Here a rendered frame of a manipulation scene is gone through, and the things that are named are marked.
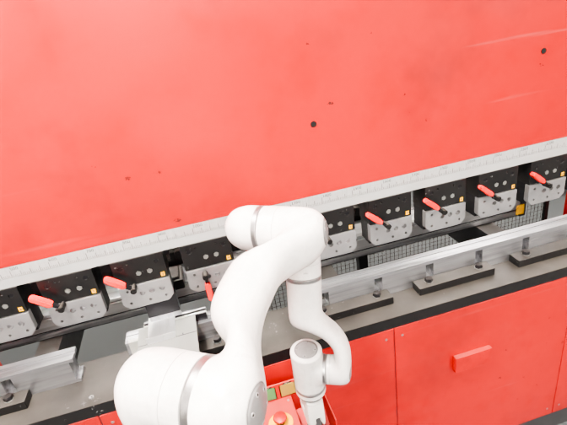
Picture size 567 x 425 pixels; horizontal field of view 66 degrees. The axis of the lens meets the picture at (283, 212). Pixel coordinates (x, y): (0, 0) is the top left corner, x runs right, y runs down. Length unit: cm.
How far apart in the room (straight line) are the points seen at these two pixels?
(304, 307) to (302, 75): 61
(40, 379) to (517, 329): 166
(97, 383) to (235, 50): 109
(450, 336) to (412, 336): 16
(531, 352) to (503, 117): 95
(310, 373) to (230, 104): 73
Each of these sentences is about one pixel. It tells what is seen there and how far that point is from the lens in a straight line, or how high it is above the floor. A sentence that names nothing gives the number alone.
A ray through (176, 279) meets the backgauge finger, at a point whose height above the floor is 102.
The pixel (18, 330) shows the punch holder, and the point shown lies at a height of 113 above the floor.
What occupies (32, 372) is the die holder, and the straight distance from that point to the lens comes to 161.
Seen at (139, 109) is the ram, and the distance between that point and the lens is 120.
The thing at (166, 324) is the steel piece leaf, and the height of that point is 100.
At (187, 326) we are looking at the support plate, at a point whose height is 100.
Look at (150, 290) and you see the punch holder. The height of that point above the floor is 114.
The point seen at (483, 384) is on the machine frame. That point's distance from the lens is 200.
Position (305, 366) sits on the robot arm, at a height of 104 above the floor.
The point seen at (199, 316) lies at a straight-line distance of 149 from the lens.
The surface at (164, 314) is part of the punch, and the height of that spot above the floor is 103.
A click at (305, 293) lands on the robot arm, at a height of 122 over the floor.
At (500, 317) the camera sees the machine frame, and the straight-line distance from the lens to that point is 181.
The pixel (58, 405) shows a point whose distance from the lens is 159.
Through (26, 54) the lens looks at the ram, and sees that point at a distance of 122.
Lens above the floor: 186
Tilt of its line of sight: 25 degrees down
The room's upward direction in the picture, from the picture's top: 9 degrees counter-clockwise
